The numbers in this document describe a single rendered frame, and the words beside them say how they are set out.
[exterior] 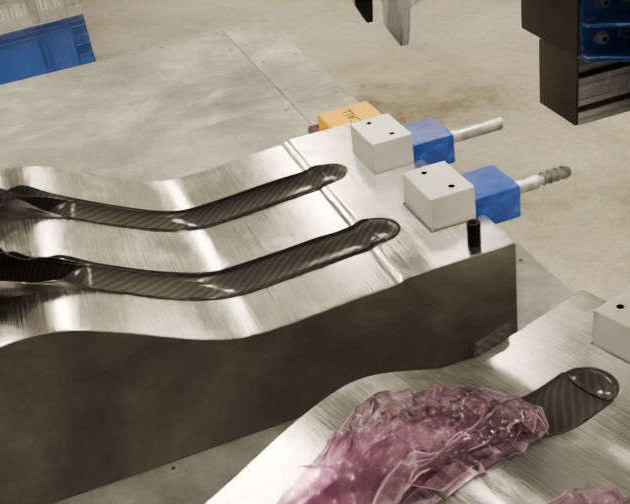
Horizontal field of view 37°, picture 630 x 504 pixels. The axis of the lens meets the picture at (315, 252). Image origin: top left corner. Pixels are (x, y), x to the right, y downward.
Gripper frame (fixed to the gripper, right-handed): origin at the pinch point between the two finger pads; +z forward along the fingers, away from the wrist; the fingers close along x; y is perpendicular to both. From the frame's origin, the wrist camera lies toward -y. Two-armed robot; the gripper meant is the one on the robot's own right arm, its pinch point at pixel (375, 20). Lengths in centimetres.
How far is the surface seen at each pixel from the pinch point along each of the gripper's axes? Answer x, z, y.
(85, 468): -17.7, 18.8, -30.8
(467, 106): 182, 101, 98
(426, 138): -1.6, 10.5, 2.8
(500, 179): -11.3, 10.5, 4.4
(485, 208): -13.0, 11.5, 2.2
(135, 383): -17.7, 13.3, -26.0
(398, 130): -1.3, 9.2, 0.5
